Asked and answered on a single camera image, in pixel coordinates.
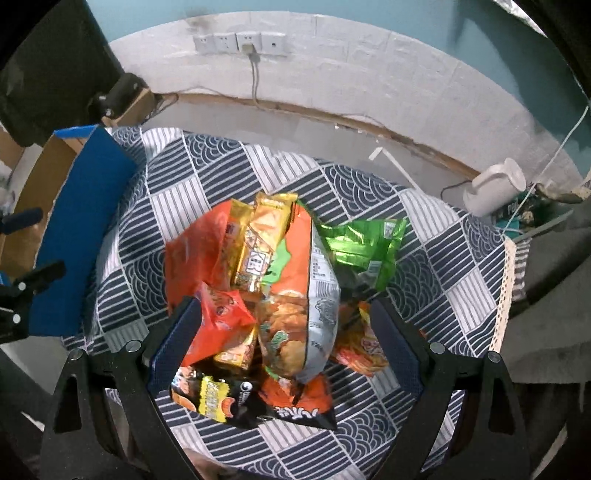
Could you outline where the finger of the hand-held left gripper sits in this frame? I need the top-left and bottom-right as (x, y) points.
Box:
(0, 208), (44, 236)
(0, 261), (66, 344)

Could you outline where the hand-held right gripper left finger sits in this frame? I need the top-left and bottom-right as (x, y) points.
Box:
(41, 296), (205, 480)

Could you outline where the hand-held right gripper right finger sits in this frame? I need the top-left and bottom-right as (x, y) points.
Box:
(368, 298), (530, 480)

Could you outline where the orange stick snack packet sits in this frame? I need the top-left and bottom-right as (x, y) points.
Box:
(332, 302), (391, 377)

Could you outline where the blue cardboard box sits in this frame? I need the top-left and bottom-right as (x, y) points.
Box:
(0, 124), (140, 341)

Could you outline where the green snack packet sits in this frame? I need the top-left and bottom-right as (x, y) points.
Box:
(318, 218), (408, 294)

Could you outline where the large orange chip bag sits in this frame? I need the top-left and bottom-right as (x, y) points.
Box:
(256, 203), (343, 385)

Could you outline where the small red snack packet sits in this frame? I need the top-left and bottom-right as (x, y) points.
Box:
(182, 284), (257, 368)

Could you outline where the small gold snack packet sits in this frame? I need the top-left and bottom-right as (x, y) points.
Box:
(213, 323), (259, 373)

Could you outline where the black yellow snack packet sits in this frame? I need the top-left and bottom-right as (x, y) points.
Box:
(171, 367), (273, 428)

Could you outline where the red orange snack bag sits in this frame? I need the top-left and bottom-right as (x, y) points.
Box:
(165, 200), (232, 310)

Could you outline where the navy white patterned tablecloth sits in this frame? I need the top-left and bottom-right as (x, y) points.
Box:
(60, 126), (518, 480)

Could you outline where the orange red snack packet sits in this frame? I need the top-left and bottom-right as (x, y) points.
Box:
(256, 374), (338, 431)

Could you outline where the grey cloth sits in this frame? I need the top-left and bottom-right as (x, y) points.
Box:
(501, 203), (591, 385)

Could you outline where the brown cardboard box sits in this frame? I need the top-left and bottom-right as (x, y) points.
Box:
(102, 87), (156, 128)

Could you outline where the white plastic strip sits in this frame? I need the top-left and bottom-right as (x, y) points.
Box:
(369, 148), (419, 186)

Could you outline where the white kettle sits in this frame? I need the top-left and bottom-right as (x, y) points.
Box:
(463, 158), (527, 217)

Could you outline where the white string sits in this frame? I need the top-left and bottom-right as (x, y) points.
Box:
(505, 105), (591, 230)

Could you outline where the white plug with cable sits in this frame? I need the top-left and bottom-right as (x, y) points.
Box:
(241, 43), (278, 110)

